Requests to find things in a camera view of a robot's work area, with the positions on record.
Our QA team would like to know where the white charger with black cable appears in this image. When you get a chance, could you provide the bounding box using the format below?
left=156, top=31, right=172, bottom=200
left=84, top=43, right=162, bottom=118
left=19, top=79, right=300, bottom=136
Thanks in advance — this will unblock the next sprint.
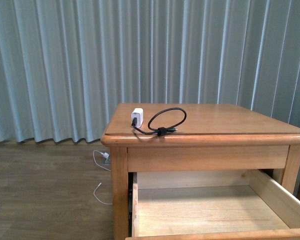
left=131, top=107, right=187, bottom=137

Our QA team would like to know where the light wooden nightstand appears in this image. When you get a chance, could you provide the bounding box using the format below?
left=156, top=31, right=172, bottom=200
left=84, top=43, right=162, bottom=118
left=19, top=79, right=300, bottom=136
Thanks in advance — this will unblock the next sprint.
left=101, top=103, right=300, bottom=240

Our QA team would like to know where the pale green pleated curtain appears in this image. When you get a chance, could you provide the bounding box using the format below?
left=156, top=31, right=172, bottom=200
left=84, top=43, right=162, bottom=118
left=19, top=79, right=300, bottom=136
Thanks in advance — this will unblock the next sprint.
left=0, top=0, right=300, bottom=142

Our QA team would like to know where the white floor cable with plug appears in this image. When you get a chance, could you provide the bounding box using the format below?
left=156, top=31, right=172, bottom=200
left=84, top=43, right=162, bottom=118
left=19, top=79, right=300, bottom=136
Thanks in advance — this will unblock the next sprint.
left=92, top=150, right=113, bottom=206

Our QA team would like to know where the wooden drawer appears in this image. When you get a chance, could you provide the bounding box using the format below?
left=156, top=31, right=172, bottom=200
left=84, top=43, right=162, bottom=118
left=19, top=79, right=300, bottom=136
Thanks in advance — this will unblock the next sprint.
left=129, top=170, right=300, bottom=240

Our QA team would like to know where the floor power socket box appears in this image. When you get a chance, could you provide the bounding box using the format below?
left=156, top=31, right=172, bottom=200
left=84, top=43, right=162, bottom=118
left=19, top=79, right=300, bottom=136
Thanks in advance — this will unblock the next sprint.
left=101, top=156, right=111, bottom=166

